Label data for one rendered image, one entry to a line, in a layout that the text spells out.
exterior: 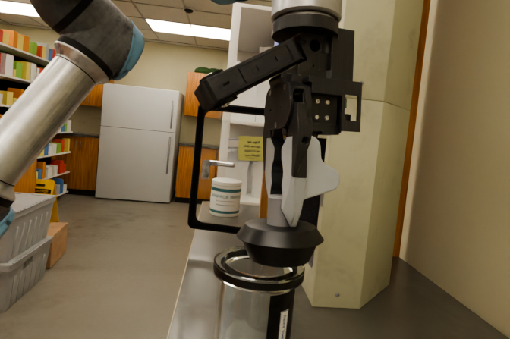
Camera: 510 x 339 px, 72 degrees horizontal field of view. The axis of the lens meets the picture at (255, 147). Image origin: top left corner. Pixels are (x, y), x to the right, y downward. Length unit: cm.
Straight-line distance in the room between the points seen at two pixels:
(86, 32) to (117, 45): 6
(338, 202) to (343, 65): 46
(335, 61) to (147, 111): 542
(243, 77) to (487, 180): 81
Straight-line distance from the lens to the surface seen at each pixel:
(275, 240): 34
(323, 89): 36
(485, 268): 107
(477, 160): 109
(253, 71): 35
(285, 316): 44
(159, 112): 572
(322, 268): 84
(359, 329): 83
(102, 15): 75
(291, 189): 34
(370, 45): 83
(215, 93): 34
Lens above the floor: 132
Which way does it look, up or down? 3 degrees down
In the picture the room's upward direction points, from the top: 6 degrees clockwise
